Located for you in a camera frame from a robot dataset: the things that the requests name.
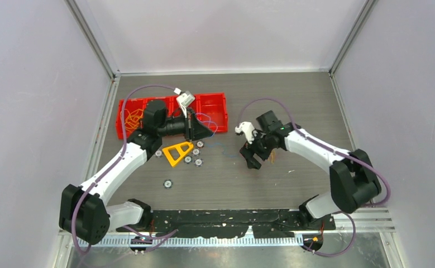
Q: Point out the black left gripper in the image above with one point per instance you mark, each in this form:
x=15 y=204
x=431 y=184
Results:
x=195 y=130

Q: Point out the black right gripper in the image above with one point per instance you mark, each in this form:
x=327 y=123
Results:
x=248 y=151

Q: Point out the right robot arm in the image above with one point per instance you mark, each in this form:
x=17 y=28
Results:
x=352 y=179

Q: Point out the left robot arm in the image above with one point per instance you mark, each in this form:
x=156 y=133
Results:
x=83 y=209

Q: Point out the black 100 poker chip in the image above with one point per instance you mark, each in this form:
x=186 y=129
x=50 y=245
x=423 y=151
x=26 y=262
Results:
x=200 y=144

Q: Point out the red plastic bin far right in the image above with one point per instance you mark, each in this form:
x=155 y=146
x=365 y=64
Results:
x=214 y=107

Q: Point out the red plastic bin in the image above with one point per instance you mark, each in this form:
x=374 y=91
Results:
x=214 y=107
x=176 y=110
x=168 y=102
x=132 y=115

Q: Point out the blue 10 poker chip right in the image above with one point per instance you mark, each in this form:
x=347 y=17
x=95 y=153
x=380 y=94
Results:
x=198 y=162

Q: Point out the green 50 poker chip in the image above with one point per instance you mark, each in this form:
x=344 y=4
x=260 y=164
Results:
x=188 y=159

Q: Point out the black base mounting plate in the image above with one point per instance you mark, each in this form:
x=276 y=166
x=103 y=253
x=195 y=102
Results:
x=230 y=223

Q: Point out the red plastic bin far left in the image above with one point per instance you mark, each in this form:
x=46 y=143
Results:
x=132 y=115

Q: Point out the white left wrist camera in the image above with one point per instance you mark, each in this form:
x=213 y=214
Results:
x=184 y=99

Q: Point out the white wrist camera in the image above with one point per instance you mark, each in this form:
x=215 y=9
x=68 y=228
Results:
x=248 y=130
x=184 y=99

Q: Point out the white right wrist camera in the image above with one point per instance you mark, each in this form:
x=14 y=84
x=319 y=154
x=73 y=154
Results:
x=248 y=130

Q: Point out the yellow plastic triangle frame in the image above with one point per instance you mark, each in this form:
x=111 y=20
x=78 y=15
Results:
x=176 y=153

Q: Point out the white slotted cable duct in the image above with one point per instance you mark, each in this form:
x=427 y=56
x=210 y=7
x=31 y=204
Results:
x=245 y=241

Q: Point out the aluminium frame rail left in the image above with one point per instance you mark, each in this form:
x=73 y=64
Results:
x=65 y=244

